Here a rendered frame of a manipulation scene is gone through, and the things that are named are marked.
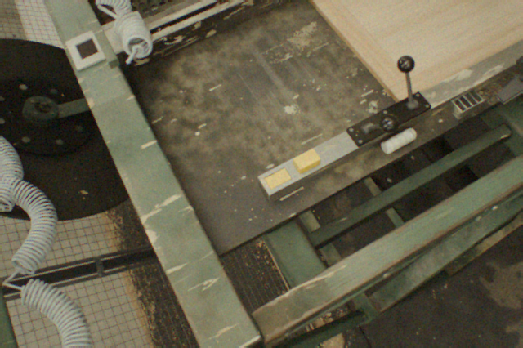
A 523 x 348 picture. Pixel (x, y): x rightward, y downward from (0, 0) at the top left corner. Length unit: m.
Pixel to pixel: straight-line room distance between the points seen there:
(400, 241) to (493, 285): 1.72
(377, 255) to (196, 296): 0.35
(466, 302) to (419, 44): 1.75
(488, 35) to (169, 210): 0.90
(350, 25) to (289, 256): 0.62
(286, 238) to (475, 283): 1.78
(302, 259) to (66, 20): 0.82
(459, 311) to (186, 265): 2.08
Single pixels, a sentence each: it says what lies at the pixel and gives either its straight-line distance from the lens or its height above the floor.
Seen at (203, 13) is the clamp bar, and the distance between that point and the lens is 1.25.
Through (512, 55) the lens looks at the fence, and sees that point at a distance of 1.30.
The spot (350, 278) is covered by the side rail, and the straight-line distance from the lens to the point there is 0.92.
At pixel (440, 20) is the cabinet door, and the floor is 1.15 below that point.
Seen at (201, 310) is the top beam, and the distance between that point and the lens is 0.86.
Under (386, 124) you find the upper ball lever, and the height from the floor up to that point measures 1.54.
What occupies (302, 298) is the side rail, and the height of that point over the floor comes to 1.72.
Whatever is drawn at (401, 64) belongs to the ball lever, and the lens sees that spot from 1.05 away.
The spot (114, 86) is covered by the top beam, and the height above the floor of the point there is 1.86.
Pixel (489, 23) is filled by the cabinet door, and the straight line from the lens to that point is 1.39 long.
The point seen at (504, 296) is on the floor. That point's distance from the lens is 2.65.
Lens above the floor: 2.33
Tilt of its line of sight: 42 degrees down
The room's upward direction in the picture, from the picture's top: 98 degrees counter-clockwise
